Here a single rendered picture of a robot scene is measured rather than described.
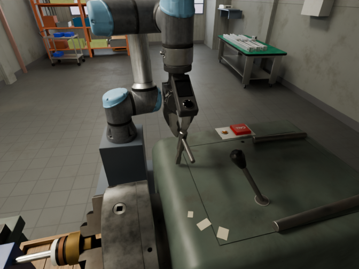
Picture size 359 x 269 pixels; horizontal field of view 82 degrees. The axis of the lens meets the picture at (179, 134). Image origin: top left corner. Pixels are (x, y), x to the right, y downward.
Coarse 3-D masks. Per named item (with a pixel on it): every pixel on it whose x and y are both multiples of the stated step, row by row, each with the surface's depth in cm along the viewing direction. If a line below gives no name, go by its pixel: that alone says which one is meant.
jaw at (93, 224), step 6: (96, 198) 61; (102, 198) 61; (96, 204) 61; (96, 210) 61; (90, 216) 60; (96, 216) 60; (90, 222) 60; (96, 222) 60; (84, 228) 60; (90, 228) 60; (96, 228) 60; (84, 234) 59; (90, 234) 60
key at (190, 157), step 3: (177, 120) 63; (177, 123) 62; (177, 129) 61; (180, 129) 61; (183, 138) 57; (183, 141) 56; (183, 144) 56; (186, 144) 55; (186, 147) 54; (186, 150) 53; (189, 150) 53; (189, 153) 52; (189, 156) 51; (192, 156) 51; (189, 159) 51; (192, 159) 50; (192, 162) 50
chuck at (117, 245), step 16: (112, 192) 58; (128, 192) 58; (112, 208) 53; (128, 208) 53; (112, 224) 50; (128, 224) 51; (112, 240) 49; (128, 240) 49; (112, 256) 48; (128, 256) 48
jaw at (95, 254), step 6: (84, 252) 57; (90, 252) 57; (96, 252) 57; (84, 258) 55; (90, 258) 55; (96, 258) 55; (102, 258) 55; (84, 264) 55; (90, 264) 54; (96, 264) 54; (102, 264) 54
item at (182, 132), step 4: (180, 132) 57; (184, 132) 57; (180, 136) 57; (184, 136) 57; (180, 140) 58; (180, 144) 58; (180, 148) 59; (180, 152) 60; (176, 156) 62; (180, 156) 61; (176, 160) 62; (180, 160) 62
